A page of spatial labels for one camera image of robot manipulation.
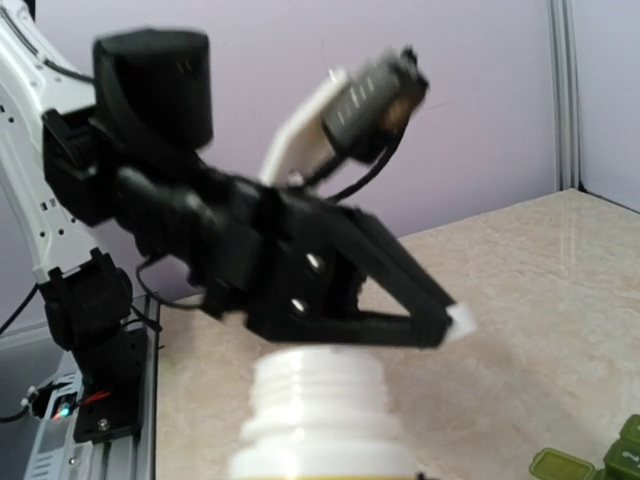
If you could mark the small white pill bottle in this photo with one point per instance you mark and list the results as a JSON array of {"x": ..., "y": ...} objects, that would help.
[{"x": 321, "y": 412}]

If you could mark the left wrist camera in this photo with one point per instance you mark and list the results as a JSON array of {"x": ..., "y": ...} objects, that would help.
[{"x": 348, "y": 116}]

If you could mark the white pill bottle cap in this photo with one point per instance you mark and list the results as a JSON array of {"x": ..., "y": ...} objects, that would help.
[{"x": 463, "y": 322}]

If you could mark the left aluminium frame post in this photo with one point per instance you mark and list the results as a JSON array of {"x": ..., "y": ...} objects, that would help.
[{"x": 567, "y": 119}]

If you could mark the front aluminium rail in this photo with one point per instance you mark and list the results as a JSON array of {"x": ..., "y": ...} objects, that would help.
[{"x": 56, "y": 455}]

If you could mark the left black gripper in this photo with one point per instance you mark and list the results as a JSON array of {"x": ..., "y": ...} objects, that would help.
[{"x": 301, "y": 271}]

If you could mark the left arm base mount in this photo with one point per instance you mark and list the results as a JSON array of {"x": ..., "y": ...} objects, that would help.
[{"x": 113, "y": 380}]

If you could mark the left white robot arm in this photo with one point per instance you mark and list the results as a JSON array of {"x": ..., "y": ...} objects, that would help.
[{"x": 123, "y": 143}]

